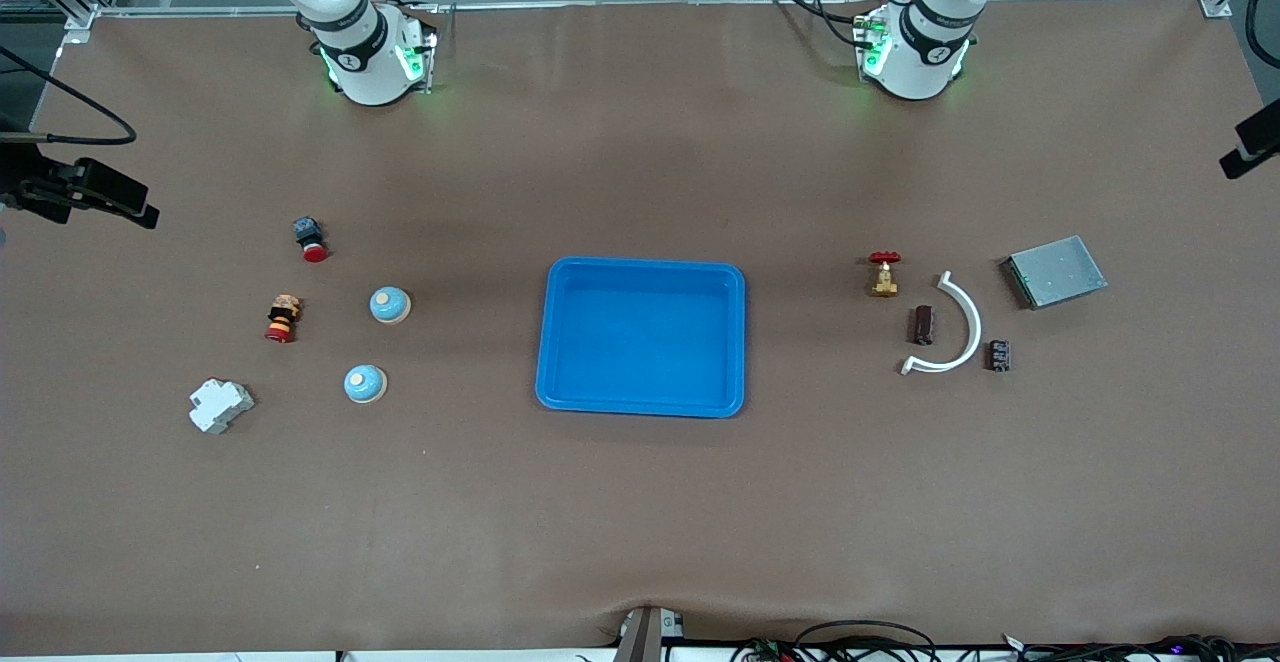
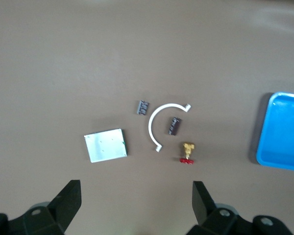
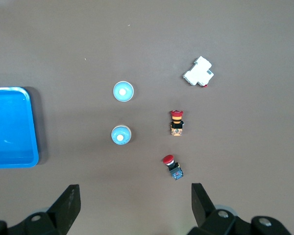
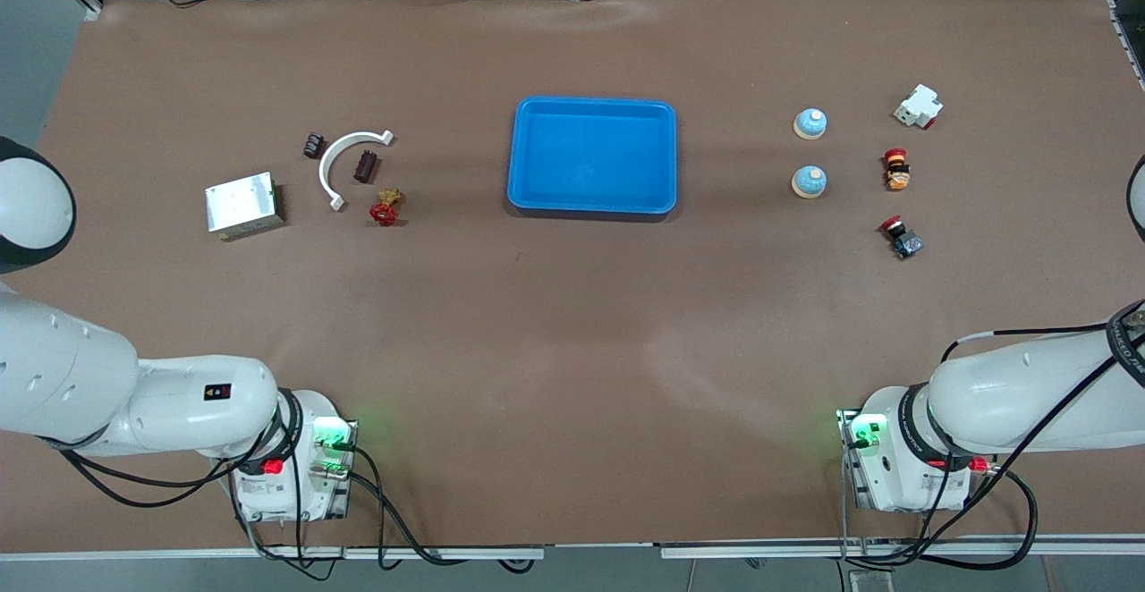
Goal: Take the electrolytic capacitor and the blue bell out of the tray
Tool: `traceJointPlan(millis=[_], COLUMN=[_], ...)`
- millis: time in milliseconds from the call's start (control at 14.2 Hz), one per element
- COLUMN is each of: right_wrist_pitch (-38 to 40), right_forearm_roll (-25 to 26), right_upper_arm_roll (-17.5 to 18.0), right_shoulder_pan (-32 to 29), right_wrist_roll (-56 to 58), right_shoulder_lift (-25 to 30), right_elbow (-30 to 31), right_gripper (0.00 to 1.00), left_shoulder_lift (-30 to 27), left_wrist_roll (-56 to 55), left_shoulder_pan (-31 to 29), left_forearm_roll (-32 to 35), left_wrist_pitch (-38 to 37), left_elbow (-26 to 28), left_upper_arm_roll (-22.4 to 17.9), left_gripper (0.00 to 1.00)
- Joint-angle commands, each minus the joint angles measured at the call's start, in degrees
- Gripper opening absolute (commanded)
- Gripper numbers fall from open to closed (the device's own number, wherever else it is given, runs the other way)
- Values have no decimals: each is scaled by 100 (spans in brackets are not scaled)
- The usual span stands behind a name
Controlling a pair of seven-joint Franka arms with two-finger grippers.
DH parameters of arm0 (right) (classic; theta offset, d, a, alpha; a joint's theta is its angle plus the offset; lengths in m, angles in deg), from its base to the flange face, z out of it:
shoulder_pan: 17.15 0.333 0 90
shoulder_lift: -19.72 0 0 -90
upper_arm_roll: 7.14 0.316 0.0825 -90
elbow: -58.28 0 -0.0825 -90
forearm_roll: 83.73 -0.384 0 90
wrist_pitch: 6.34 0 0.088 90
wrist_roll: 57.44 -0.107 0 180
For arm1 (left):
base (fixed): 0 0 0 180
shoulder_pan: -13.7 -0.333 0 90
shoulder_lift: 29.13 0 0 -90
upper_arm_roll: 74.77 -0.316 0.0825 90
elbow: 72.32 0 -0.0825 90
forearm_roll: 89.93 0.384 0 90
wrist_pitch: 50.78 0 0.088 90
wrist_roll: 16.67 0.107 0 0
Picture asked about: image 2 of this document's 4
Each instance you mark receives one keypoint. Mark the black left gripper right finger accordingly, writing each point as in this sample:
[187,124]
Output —
[205,213]

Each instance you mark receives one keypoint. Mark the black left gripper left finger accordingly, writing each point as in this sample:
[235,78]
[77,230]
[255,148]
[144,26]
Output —
[63,208]

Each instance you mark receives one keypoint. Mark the dark brown cylindrical capacitor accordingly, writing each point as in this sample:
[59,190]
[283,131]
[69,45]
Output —
[143,108]
[174,125]

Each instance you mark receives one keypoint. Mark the silver metal power supply box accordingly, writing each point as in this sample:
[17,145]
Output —
[104,145]

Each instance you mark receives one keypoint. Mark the white curved plastic clip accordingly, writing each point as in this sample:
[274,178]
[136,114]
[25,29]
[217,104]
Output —
[150,124]

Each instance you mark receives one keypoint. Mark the blue plastic tray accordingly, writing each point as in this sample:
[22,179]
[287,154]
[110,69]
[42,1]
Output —
[281,132]

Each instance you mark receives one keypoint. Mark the brown table mat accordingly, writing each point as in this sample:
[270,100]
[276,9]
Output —
[112,49]

